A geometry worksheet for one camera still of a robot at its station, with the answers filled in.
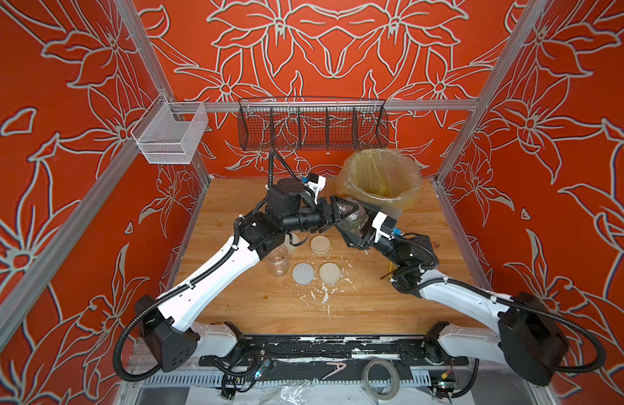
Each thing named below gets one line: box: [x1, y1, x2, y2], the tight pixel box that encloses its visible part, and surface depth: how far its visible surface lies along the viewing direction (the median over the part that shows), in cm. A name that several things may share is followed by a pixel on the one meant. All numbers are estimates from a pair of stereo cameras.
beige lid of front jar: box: [319, 262, 342, 284], surface depth 90 cm
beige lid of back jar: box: [310, 235, 331, 254], surface depth 97 cm
